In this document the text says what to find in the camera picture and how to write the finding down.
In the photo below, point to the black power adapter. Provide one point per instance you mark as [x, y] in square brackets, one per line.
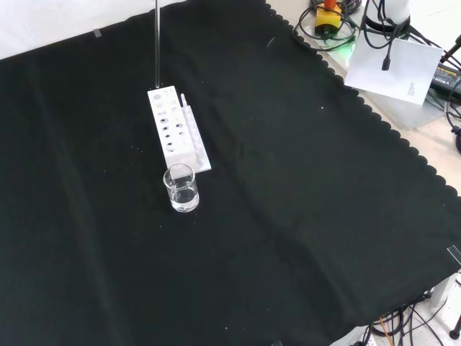
[446, 77]

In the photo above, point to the white table leg bracket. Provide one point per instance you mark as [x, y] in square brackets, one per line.
[444, 292]

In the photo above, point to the white paper sheet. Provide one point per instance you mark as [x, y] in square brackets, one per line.
[407, 72]

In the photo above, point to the clear glass beaker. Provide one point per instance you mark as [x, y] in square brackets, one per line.
[182, 196]

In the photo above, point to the black bench cloth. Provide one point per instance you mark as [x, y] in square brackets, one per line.
[288, 216]

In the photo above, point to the pale grey board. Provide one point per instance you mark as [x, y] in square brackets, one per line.
[414, 113]

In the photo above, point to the black tripod knob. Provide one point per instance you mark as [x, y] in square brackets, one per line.
[457, 138]

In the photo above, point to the clear glass rod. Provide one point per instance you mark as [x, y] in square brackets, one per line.
[157, 43]

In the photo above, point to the white test tube rack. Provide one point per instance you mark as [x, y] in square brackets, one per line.
[173, 129]

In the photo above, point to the yellow stop button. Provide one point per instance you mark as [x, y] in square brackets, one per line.
[327, 18]

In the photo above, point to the clear tape strip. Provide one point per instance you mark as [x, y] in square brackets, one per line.
[97, 33]
[455, 253]

